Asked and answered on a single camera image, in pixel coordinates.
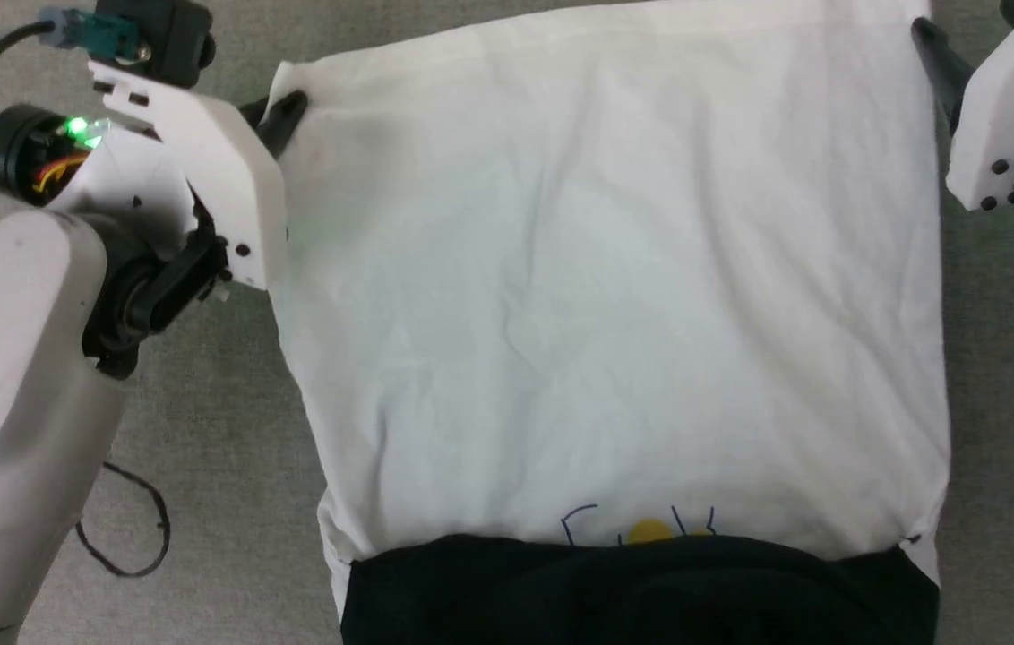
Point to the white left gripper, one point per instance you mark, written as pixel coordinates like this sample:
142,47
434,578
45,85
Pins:
220,170

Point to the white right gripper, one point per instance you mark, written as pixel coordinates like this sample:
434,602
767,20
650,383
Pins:
1009,98

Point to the black and white raglan t-shirt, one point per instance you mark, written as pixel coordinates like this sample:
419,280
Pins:
614,313

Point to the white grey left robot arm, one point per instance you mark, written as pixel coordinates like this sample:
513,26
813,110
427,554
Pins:
5,376

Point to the grey fabric sofa surface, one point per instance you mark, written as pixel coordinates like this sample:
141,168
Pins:
220,430

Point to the long looped black thread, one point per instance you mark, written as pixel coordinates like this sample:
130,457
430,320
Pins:
165,520

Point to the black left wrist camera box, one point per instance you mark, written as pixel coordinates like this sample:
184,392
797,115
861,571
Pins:
162,36

